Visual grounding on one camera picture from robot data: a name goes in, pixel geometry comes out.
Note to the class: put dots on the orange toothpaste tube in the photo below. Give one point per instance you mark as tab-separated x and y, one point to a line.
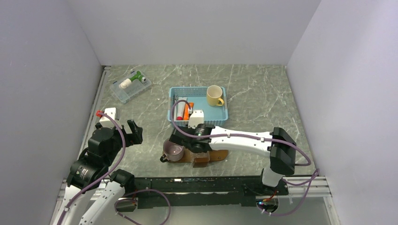
188	110

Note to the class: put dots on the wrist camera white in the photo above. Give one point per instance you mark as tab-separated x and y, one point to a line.
113	113
196	118

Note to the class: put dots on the clear plastic storage box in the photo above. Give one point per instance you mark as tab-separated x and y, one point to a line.
127	94

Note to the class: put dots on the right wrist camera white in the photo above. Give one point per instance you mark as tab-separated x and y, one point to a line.
196	118

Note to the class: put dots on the purple grey mug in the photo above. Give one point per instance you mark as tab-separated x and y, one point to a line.
171	152

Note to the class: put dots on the brown oval wooden tray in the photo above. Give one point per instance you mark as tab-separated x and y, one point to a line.
215	156

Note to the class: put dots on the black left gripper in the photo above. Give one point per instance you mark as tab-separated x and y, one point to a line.
135	137

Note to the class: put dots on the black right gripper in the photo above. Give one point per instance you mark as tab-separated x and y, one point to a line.
186	127

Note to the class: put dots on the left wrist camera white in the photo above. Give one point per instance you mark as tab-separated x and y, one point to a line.
113	113

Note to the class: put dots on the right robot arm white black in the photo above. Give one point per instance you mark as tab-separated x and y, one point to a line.
277	146

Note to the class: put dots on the white toothpaste tube red cap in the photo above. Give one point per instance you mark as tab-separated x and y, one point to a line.
180	110

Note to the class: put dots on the green white toy bottle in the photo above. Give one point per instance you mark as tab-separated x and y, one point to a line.
136	75

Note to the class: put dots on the clear acrylic holder wooden base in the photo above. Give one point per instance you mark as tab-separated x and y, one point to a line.
200	160

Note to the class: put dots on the yellow mug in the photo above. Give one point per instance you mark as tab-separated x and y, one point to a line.
214	96

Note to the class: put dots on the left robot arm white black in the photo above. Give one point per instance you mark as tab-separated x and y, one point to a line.
93	182

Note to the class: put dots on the light blue plastic basket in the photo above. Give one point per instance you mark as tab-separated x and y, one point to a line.
213	115

